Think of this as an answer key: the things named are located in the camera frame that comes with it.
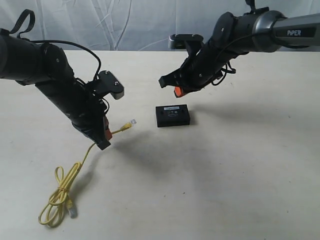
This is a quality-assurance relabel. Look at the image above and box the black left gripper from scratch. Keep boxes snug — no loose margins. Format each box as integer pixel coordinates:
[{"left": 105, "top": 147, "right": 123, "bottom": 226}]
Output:
[{"left": 71, "top": 113, "right": 112, "bottom": 150}]

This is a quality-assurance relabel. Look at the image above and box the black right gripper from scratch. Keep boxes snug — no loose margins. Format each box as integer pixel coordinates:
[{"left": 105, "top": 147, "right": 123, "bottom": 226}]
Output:
[{"left": 158, "top": 56, "right": 223, "bottom": 99}]

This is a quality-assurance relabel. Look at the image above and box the small black box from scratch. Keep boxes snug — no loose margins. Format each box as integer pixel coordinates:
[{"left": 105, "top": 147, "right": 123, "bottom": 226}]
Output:
[{"left": 155, "top": 104, "right": 191, "bottom": 128}]

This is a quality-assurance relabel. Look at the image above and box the yellow ethernet cable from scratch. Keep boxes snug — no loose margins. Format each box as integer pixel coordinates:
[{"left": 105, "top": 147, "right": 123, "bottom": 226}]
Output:
[{"left": 37, "top": 119, "right": 138, "bottom": 228}]

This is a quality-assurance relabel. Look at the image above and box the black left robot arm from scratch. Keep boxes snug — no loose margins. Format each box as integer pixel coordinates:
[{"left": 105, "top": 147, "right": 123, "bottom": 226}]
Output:
[{"left": 0, "top": 34, "right": 111, "bottom": 150}]

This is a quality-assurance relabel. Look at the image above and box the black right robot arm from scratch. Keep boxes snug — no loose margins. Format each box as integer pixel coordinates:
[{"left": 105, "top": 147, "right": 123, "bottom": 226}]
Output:
[{"left": 158, "top": 7, "right": 320, "bottom": 98}]

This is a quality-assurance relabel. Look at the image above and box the grey backdrop cloth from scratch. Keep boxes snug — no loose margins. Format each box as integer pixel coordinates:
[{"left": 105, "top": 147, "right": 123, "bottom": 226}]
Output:
[{"left": 0, "top": 0, "right": 320, "bottom": 53}]

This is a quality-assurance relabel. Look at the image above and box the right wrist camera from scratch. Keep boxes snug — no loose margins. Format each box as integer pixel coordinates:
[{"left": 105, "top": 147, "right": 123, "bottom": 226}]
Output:
[{"left": 168, "top": 34, "right": 204, "bottom": 50}]

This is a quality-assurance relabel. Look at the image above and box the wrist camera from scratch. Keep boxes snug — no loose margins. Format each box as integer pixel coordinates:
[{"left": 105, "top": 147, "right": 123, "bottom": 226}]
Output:
[
  {"left": 168, "top": 34, "right": 204, "bottom": 50},
  {"left": 94, "top": 70, "right": 125, "bottom": 100}
]

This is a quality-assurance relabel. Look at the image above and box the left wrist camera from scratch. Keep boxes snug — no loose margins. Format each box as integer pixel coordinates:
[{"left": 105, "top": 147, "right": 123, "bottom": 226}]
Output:
[{"left": 94, "top": 70, "right": 125, "bottom": 100}]

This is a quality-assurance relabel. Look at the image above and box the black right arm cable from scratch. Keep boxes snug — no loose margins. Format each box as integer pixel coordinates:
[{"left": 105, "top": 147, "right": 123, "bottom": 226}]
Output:
[{"left": 211, "top": 0, "right": 266, "bottom": 87}]

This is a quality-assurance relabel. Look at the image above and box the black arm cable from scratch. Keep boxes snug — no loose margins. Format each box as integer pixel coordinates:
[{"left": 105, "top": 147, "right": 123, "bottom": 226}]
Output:
[
  {"left": 9, "top": 9, "right": 111, "bottom": 118},
  {"left": 211, "top": 0, "right": 266, "bottom": 87}
]

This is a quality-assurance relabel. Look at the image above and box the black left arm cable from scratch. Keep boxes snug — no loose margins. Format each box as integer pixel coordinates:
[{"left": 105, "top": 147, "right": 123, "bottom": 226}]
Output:
[{"left": 9, "top": 9, "right": 111, "bottom": 118}]

